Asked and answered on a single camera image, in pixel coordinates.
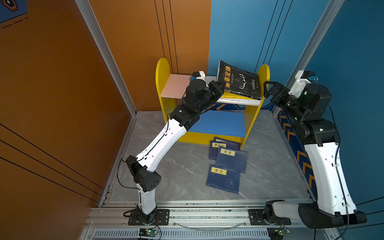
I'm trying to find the navy book rearmost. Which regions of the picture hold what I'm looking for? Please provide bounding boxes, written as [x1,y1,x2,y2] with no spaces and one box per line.
[214,137,241,146]

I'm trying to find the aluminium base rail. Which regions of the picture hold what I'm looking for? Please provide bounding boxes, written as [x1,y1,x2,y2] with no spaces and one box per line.
[80,200,340,240]

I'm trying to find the aluminium frame post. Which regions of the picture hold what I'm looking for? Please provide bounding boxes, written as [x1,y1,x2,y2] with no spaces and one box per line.
[75,0,137,117]
[272,0,346,117]

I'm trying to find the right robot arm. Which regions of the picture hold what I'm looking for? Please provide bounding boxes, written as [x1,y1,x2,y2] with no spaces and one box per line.
[264,82,367,229]

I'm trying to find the aluminium frame post right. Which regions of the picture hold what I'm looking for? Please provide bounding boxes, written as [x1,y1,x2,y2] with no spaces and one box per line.
[272,0,346,117]

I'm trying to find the black book yellow title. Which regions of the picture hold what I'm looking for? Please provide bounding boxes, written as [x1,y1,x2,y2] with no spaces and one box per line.
[217,61,262,100]

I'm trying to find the white book brown pattern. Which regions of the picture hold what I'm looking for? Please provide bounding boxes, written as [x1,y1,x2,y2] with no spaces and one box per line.
[205,75,262,107]

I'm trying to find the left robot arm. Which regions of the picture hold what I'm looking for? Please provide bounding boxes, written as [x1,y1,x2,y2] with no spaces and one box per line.
[126,79,225,217]

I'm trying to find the yellow cartoon cover book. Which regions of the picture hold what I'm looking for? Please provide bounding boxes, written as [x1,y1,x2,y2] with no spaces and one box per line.
[222,92,255,100]

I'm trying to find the navy book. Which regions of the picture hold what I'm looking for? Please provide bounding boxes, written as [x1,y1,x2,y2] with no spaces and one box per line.
[216,147,249,173]
[208,141,241,160]

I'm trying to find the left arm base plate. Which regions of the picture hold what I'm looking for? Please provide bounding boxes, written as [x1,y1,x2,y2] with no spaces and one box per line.
[128,208,170,226]

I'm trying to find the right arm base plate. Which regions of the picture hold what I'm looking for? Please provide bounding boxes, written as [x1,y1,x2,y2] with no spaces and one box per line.
[248,209,292,226]

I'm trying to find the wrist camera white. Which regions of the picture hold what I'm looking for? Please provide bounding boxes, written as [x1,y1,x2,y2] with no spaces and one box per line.
[289,70,318,98]
[190,71,206,81]

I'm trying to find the left green circuit board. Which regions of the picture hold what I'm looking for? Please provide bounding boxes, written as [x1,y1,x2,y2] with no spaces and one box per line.
[139,228,160,240]

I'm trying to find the navy book lowest front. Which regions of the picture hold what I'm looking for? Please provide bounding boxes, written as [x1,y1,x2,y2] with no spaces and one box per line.
[206,165,241,194]

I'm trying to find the aluminium frame post left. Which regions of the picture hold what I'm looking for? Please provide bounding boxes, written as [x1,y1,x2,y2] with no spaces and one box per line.
[75,0,137,117]

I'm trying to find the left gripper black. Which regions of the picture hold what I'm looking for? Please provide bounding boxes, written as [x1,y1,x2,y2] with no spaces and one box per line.
[194,80,224,117]

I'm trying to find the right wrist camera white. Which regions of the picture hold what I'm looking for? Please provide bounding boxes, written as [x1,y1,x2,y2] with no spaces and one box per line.
[289,70,318,98]

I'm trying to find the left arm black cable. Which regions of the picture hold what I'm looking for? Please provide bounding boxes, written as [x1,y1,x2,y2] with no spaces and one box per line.
[116,116,170,190]

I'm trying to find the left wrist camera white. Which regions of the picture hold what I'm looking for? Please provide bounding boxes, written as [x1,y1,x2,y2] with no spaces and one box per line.
[190,71,206,81]

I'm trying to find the right circuit board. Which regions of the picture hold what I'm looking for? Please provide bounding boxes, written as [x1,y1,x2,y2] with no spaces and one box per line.
[267,228,291,240]

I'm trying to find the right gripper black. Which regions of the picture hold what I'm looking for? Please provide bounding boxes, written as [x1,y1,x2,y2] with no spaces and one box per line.
[263,80,306,125]

